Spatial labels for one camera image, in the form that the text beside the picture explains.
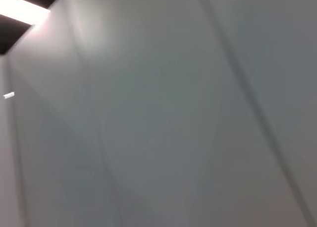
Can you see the small white wall tag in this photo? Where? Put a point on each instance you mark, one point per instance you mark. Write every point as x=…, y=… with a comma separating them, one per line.
x=9, y=95

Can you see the bright ceiling light panel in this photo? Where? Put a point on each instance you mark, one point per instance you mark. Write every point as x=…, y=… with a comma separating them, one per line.
x=19, y=9

